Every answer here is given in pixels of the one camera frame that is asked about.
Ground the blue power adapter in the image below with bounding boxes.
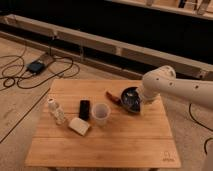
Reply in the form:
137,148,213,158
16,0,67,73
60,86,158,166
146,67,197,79
27,61,45,74

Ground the clear plastic bottle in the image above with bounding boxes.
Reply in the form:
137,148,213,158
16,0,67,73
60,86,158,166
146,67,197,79
47,98,65,125

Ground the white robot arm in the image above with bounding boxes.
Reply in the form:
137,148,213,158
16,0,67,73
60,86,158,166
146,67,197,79
136,65,213,110

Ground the black phone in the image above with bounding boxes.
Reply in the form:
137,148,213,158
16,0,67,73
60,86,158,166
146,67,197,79
79,100,90,120

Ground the translucent plastic cup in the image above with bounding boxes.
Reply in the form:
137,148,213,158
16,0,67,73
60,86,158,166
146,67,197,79
91,103,111,126

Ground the red pepper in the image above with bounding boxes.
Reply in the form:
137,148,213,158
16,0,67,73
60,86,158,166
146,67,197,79
105,91,121,105

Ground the black cable at right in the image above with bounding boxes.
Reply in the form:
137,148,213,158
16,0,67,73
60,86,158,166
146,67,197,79
188,102,213,156

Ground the wooden table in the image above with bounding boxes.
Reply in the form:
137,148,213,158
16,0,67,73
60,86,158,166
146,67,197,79
25,79,181,168

